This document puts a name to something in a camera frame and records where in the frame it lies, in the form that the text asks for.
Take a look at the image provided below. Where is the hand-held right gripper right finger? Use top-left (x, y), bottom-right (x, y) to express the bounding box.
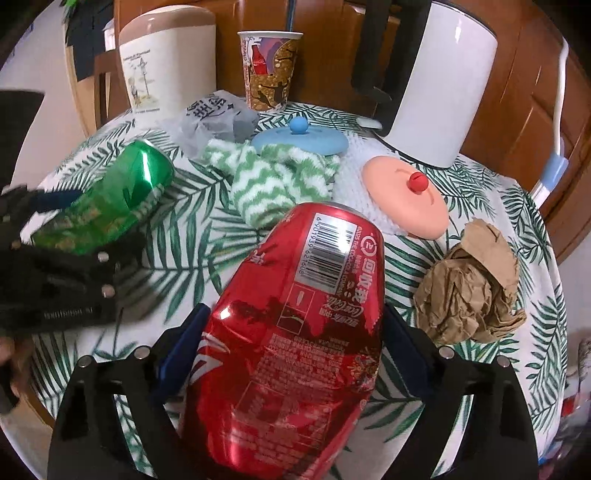
top-left (383, 302), bottom-right (539, 480)

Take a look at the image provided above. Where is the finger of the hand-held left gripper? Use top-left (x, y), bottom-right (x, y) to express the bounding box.
top-left (0, 230), bottom-right (149, 308)
top-left (0, 182), bottom-right (81, 241)

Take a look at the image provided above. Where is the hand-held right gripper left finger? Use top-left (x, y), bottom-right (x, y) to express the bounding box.
top-left (48, 302), bottom-right (212, 480)

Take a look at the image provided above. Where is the green soda can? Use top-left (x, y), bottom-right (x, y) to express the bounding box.
top-left (32, 138), bottom-right (176, 257)

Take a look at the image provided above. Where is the brown paper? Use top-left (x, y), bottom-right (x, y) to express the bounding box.
top-left (412, 218), bottom-right (528, 346)

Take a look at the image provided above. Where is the red soda can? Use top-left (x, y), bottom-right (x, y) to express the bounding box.
top-left (178, 200), bottom-right (386, 480)

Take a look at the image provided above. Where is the peach silicone lid red knob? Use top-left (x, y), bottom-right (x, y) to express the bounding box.
top-left (361, 156), bottom-right (450, 239)

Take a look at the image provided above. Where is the clear printed plastic bag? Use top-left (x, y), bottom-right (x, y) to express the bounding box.
top-left (159, 89), bottom-right (260, 160)

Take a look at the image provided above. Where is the blue silicone lid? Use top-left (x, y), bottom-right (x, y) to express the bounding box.
top-left (252, 117), bottom-right (350, 158)

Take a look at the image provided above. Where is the wooden chair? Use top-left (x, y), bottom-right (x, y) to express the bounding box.
top-left (64, 44), bottom-right (132, 137)

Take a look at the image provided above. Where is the leaf print tablecloth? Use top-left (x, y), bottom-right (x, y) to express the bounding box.
top-left (28, 102), bottom-right (566, 480)

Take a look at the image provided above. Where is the dark cloth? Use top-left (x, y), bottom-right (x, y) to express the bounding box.
top-left (64, 0), bottom-right (122, 80)

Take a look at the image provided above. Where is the cream bin with brown lid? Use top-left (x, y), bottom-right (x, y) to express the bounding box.
top-left (117, 8), bottom-right (219, 113)

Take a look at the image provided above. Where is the white knitted mat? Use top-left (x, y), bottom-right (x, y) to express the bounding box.
top-left (330, 128), bottom-right (419, 237)

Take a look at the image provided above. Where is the green white striped fuzzy cloth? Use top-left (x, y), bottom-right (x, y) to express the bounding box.
top-left (202, 137), bottom-right (341, 230)

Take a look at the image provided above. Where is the printed paper cup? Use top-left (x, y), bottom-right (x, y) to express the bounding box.
top-left (237, 30), bottom-right (304, 113)

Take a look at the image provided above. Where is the brown wooden cabinet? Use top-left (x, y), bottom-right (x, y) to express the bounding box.
top-left (113, 0), bottom-right (591, 261)

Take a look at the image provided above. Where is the white cylindrical appliance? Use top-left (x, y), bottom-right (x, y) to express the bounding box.
top-left (382, 0), bottom-right (500, 169)

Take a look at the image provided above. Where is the white cable with blue plug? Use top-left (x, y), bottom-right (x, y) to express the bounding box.
top-left (529, 36), bottom-right (570, 200)

